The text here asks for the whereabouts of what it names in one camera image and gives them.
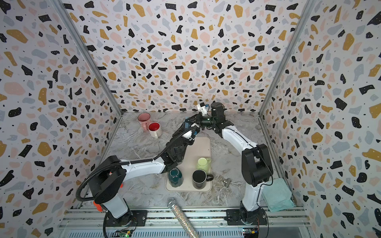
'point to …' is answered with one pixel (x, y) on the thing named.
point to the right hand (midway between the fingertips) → (187, 121)
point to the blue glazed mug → (187, 124)
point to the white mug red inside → (154, 129)
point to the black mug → (199, 177)
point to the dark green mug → (175, 177)
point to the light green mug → (204, 164)
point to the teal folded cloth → (278, 196)
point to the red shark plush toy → (98, 207)
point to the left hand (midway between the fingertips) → (186, 123)
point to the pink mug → (144, 118)
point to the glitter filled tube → (172, 205)
